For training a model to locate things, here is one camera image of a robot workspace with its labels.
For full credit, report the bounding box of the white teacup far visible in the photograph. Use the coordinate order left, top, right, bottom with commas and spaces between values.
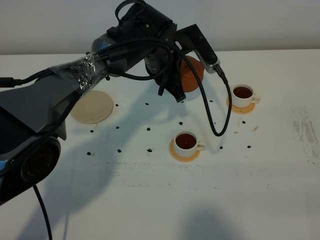
231, 84, 261, 108

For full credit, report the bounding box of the orange coaster near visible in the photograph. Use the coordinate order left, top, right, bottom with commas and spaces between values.
168, 138, 201, 163

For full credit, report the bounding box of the orange coaster far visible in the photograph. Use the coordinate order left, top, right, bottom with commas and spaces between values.
231, 93, 260, 115

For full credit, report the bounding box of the brown teapot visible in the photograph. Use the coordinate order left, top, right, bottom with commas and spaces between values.
180, 56, 205, 93

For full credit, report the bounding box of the orange coaster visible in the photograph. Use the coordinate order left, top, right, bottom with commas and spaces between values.
231, 93, 260, 115
168, 138, 201, 163

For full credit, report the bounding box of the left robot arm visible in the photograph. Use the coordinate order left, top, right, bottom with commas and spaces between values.
0, 0, 181, 204

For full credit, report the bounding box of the black braided camera cable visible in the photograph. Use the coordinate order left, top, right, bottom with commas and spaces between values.
0, 0, 232, 240

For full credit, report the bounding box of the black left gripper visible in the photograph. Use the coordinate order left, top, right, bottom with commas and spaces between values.
144, 42, 186, 103

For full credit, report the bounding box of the beige round teapot mat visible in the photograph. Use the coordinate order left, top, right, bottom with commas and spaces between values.
70, 90, 114, 124

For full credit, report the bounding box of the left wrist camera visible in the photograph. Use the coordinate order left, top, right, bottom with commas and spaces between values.
174, 24, 222, 75

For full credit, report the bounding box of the white teacup near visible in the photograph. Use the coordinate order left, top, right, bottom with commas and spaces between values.
173, 130, 206, 158

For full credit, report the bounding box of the white teacup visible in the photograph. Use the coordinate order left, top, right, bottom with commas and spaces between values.
231, 84, 261, 108
173, 130, 206, 158

